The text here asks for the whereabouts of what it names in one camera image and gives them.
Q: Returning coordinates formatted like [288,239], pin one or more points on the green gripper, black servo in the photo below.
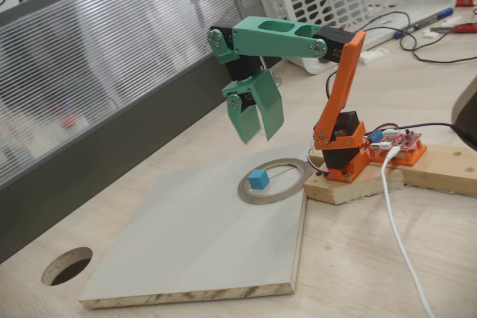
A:
[261,91]

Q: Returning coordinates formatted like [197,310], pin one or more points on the blue cube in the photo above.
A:
[259,180]

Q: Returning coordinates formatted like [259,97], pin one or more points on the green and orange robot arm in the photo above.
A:
[275,40]

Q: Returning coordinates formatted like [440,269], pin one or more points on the silver desk grommet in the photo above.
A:
[278,81]

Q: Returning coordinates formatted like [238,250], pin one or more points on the wooden base block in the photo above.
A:
[354,191]

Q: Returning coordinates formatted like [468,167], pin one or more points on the white plastic clip part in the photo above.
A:
[372,55]

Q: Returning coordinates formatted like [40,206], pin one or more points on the red controller circuit board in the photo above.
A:
[406,139]

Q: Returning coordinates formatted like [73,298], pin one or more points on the ribbed glass desk partition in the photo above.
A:
[112,53]

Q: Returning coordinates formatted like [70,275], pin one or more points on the white chipboard panel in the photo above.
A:
[167,251]

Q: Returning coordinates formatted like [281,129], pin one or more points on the small white plastic part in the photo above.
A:
[430,34]

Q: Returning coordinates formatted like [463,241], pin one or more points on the marker pen with blue cap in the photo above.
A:
[425,22]

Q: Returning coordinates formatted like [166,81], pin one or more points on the long wooden plank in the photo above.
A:
[447,173]

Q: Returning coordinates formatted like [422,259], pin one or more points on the dark grey rounded object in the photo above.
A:
[466,109]

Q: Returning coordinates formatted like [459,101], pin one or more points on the orange controller board mount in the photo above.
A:
[413,158]

